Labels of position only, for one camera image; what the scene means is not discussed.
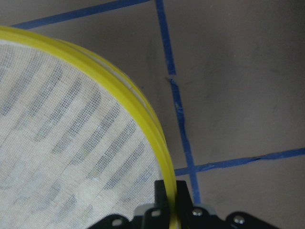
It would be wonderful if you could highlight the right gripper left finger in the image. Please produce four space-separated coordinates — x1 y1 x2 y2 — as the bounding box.
154 180 170 229

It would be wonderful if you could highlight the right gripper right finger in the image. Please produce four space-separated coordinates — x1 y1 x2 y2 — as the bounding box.
176 180 197 229

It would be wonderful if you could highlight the yellow steamer basket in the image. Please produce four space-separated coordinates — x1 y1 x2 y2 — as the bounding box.
0 26 177 229

